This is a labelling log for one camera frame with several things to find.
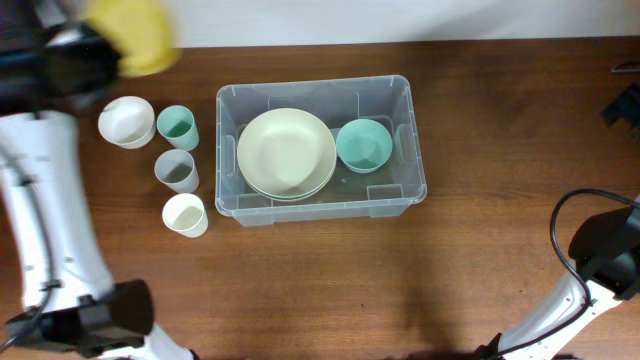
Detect yellow small bowl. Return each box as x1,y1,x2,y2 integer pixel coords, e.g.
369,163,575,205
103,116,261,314
82,0,181,77

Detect white small bowl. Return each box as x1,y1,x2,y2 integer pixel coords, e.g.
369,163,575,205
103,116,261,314
98,96,156,149

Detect mint green cup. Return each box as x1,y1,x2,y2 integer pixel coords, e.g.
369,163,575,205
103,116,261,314
156,105,199,151

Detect grey cup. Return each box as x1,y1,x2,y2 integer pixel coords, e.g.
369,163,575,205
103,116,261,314
154,149,200,193

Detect cream white cup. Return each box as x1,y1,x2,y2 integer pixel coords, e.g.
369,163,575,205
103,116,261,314
162,193,209,238

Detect beige large bowl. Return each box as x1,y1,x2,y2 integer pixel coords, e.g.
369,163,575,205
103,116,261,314
237,108,337,201
246,174,331,202

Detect mint green small bowl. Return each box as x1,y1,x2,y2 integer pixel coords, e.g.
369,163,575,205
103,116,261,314
335,119,393,174

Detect dark blue large bowl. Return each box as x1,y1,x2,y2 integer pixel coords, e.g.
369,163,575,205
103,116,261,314
245,165,337,202

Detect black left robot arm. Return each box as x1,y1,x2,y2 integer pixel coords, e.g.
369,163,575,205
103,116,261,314
1,1,194,359

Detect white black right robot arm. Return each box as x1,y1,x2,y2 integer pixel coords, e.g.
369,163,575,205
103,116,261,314
478,188,639,359

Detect clear plastic storage bin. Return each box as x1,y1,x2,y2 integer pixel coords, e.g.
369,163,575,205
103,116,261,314
215,75,427,226

